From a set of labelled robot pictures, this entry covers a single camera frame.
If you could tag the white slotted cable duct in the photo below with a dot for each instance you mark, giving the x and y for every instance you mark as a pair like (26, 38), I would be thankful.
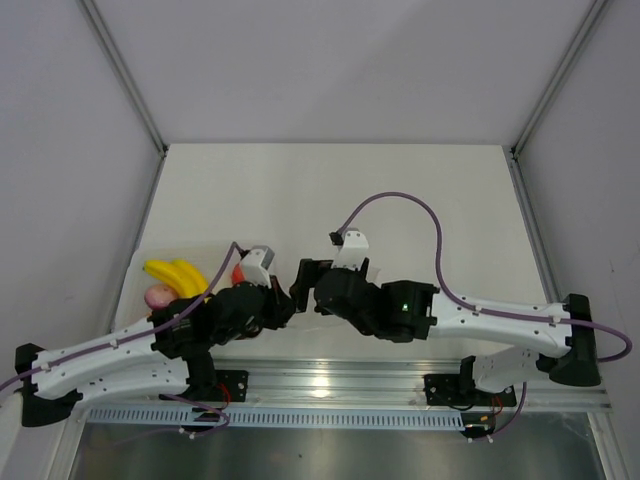
(414, 420)

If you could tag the white plastic basket tray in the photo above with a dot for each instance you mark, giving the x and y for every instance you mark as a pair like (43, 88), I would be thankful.
(214, 260)

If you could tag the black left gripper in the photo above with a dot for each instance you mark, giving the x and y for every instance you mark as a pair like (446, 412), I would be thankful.
(281, 306)

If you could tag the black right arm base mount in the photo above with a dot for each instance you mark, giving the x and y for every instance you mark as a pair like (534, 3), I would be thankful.
(459, 392)

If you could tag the right aluminium frame post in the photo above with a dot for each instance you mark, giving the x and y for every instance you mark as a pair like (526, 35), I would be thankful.
(572, 52)

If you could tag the aluminium table edge rail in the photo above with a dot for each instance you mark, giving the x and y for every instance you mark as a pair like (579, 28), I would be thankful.
(394, 385)

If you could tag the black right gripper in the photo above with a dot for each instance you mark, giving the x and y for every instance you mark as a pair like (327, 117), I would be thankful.
(322, 266)

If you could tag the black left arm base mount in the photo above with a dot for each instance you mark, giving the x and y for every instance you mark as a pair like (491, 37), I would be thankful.
(220, 385)

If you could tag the left aluminium frame post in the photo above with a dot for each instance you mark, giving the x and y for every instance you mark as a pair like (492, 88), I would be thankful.
(112, 53)

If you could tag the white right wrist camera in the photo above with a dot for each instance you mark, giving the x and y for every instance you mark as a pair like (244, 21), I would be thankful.
(352, 248)

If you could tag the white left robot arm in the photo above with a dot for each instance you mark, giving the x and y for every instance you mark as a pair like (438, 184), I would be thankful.
(166, 353)

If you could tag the yellow banana bunch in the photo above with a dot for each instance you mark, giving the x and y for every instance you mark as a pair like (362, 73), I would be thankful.
(178, 274)

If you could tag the pink peach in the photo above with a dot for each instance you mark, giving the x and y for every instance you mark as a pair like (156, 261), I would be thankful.
(159, 296)

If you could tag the aluminium frame post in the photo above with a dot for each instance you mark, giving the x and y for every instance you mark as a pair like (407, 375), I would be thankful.
(572, 52)
(112, 53)

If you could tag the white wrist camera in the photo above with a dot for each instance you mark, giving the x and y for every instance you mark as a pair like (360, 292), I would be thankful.
(352, 248)
(255, 266)

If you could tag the orange fruit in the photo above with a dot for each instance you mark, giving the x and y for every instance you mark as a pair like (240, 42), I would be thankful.
(237, 275)

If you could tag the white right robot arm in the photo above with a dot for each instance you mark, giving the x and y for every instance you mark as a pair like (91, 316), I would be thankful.
(556, 340)

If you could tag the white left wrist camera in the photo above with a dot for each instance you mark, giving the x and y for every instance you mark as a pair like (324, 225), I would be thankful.
(255, 266)

